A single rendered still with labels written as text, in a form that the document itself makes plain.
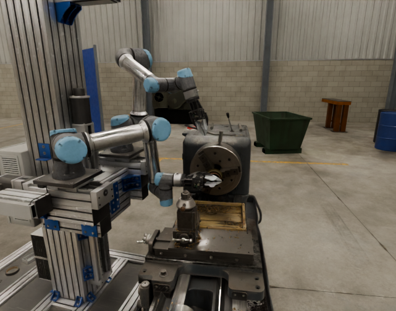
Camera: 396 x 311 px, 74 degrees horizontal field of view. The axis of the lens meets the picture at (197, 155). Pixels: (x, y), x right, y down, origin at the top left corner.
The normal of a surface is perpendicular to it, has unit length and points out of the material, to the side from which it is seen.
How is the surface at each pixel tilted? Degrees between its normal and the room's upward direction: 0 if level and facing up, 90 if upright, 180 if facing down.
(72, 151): 91
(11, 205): 90
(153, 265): 0
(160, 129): 89
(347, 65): 90
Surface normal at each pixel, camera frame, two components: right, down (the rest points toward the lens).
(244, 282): 0.00, -0.96
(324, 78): -0.12, 0.27
